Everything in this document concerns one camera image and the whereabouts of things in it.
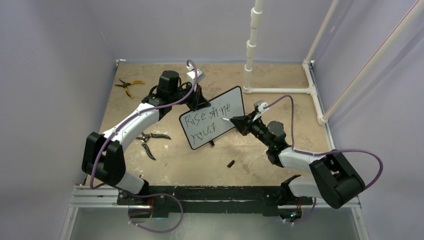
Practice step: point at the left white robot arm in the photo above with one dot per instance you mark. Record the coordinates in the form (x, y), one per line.
(103, 156)

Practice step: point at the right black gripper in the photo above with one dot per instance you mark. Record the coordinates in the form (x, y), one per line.
(244, 123)

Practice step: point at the black handled pliers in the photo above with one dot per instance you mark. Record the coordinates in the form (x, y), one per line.
(145, 138)

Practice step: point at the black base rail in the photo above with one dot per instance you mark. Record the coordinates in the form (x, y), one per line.
(269, 201)

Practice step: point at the black marker cap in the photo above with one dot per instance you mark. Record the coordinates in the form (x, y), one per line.
(231, 164)

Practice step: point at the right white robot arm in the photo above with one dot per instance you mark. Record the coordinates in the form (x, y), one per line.
(333, 178)

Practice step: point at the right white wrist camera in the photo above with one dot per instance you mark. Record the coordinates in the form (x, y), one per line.
(260, 107)

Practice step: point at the small black-framed whiteboard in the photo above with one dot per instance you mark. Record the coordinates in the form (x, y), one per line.
(203, 126)

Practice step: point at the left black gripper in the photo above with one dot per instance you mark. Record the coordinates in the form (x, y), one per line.
(197, 96)

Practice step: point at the yellow handled pliers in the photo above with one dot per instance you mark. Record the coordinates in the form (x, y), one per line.
(125, 85)

